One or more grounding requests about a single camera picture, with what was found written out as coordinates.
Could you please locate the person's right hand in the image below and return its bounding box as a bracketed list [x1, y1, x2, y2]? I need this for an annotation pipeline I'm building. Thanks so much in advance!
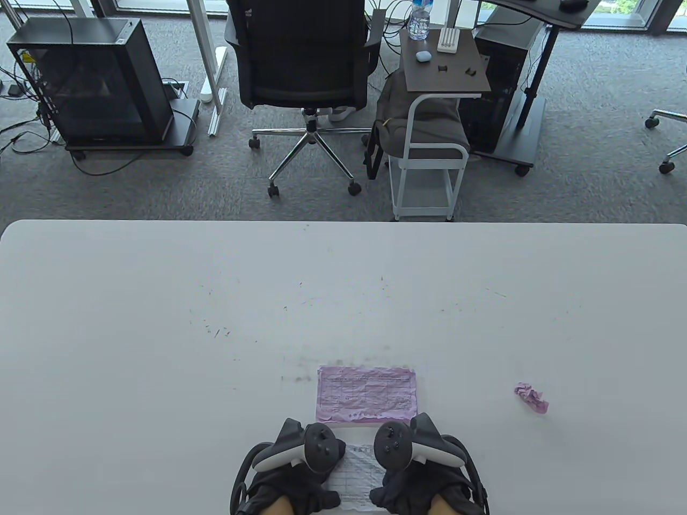
[369, 464, 484, 515]

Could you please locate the person's left hand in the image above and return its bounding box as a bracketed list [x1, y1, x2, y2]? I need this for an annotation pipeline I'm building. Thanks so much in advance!
[248, 464, 342, 515]

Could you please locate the grey hand controller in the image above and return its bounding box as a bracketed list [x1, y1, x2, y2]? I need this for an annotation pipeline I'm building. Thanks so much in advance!
[231, 418, 347, 514]
[373, 413, 490, 515]

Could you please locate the white paper invoice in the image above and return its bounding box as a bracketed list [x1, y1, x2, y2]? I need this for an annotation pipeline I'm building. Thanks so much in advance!
[326, 443, 388, 511]

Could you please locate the grey backpack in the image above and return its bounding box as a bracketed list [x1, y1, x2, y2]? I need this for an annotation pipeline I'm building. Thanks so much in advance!
[364, 70, 471, 180]

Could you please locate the black rolling platform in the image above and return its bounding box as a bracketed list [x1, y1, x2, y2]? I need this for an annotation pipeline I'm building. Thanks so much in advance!
[64, 98, 200, 161]

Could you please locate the white side table brown top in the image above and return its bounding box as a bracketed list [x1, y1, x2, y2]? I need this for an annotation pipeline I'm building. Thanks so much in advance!
[389, 28, 492, 222]

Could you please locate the black office chair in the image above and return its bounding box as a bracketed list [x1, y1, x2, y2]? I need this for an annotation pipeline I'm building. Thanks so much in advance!
[224, 0, 385, 197]

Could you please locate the white desk leg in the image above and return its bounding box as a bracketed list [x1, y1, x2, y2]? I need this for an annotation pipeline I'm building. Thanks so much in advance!
[186, 0, 229, 136]

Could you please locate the black glass computer tower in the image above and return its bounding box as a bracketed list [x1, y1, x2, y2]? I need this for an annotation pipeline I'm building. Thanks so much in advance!
[6, 18, 175, 145]

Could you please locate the silver chair base with casters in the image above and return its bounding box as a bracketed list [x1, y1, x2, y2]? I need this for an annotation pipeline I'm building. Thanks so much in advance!
[645, 109, 687, 175]

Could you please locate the clear plastic water bottle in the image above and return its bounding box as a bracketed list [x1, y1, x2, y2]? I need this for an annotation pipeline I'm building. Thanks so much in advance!
[408, 0, 433, 41]

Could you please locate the black standing desk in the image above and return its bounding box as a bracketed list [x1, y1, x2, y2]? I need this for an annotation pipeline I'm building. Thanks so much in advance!
[472, 0, 602, 176]

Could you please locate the black floor cable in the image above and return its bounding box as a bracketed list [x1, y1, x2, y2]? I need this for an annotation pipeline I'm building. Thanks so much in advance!
[69, 144, 162, 176]

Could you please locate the black cable bundle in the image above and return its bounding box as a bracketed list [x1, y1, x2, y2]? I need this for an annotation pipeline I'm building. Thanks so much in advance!
[0, 56, 66, 156]

